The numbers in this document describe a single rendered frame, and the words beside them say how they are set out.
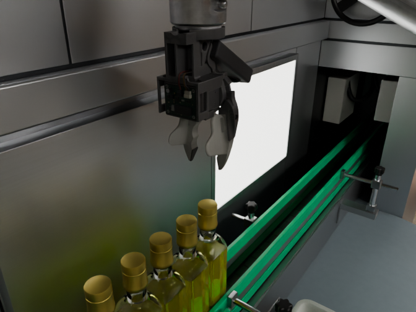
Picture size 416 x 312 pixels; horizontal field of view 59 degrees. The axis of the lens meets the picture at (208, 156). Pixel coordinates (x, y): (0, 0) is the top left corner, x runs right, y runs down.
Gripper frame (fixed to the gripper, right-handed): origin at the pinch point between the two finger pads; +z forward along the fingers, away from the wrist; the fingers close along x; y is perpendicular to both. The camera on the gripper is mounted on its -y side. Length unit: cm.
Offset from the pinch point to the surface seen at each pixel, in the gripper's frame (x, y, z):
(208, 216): 1.1, 1.4, 10.6
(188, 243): 1.1, 7.1, 12.5
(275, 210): -2.2, -35.1, 30.3
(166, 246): 1.2, 12.3, 9.5
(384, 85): 9, -95, 7
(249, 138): -11.2, -35.3, 11.7
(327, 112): -10, -98, 22
